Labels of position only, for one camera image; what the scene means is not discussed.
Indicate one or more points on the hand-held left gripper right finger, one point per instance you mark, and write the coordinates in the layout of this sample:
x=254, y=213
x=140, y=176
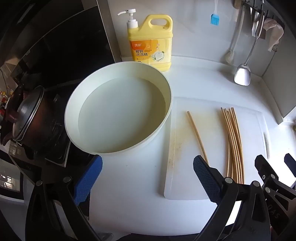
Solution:
x=205, y=176

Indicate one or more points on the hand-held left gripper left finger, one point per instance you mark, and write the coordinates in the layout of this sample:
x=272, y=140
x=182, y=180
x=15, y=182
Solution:
x=89, y=178

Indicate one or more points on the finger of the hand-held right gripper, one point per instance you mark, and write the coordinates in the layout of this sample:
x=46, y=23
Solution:
x=290, y=160
x=263, y=165

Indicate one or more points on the bundle of wooden chopsticks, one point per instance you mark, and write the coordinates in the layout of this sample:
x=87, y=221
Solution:
x=233, y=143

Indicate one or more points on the single wooden chopstick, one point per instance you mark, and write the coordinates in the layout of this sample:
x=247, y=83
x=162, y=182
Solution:
x=196, y=134

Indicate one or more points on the white round basin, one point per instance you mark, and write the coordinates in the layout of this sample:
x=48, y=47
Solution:
x=120, y=111

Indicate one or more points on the black cooktop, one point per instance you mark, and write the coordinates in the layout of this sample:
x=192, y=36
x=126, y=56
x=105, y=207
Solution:
x=55, y=160

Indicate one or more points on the white plastic cutting board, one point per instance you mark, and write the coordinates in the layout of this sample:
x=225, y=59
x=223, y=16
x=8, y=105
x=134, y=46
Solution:
x=215, y=120

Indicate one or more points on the dark cooking pot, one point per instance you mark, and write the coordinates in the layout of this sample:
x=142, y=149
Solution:
x=46, y=125

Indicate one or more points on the glass pot lid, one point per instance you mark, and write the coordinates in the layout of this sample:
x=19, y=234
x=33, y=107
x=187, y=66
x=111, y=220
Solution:
x=27, y=111

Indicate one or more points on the steel wok spatula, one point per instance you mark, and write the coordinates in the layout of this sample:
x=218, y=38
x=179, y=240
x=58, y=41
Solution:
x=242, y=75

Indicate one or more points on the black range hood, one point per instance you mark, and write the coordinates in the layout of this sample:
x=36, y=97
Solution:
x=69, y=46

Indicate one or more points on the hanging metal utensil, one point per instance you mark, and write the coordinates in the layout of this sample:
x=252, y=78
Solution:
x=255, y=25

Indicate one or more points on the yellow dish soap pump bottle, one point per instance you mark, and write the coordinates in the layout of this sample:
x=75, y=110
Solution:
x=150, y=46

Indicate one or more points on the blue silicone basting brush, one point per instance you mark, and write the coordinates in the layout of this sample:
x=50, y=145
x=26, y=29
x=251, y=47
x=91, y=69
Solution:
x=214, y=19

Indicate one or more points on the black wall hook rack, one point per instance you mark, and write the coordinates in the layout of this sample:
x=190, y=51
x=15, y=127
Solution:
x=270, y=18

